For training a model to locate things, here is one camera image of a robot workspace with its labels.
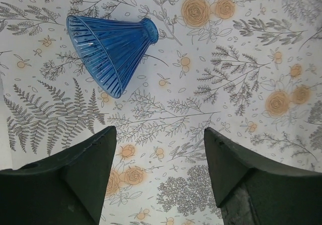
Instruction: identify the floral patterned table mat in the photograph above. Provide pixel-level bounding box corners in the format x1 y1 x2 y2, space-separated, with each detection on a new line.
1 0 321 224

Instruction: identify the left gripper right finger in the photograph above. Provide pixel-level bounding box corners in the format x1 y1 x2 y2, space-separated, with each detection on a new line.
204 128 321 224

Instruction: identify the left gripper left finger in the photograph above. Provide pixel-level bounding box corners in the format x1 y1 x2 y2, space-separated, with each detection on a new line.
1 126 117 224

